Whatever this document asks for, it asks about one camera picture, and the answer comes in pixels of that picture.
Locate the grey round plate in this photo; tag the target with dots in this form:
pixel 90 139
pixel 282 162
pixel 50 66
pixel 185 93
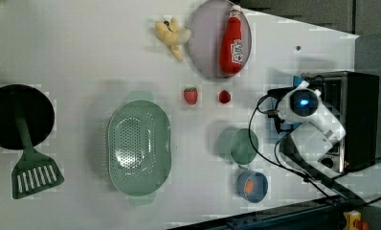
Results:
pixel 208 24

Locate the yellow plush peeled banana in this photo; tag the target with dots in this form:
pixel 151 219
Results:
pixel 171 35

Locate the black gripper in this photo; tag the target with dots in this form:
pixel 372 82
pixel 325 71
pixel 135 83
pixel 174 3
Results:
pixel 278 123

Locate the black frying pan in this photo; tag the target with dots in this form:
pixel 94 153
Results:
pixel 36 107

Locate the blue metal table frame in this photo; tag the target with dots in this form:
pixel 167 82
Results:
pixel 317 214

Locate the red plush ketchup bottle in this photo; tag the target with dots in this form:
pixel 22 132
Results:
pixel 231 51

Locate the orange toy in cup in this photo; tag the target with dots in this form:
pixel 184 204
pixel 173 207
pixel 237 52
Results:
pixel 249 187

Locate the silver black toaster oven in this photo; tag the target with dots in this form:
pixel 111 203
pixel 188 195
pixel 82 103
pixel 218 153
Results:
pixel 353 99

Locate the dark green slotted spatula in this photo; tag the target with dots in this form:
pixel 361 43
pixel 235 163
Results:
pixel 34 172

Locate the blue cup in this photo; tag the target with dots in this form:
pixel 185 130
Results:
pixel 261 185

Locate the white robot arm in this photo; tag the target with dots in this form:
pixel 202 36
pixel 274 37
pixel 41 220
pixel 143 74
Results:
pixel 315 131

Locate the yellow red clamp tool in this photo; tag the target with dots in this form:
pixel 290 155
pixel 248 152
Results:
pixel 355 222

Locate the green plastic colander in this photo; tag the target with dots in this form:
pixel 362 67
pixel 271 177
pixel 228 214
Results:
pixel 138 146

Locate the green mug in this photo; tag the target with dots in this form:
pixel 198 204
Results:
pixel 238 145

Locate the dark red plush strawberry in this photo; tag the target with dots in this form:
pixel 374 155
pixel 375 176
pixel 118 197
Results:
pixel 224 97

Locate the light red plush strawberry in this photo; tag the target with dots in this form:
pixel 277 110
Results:
pixel 191 95

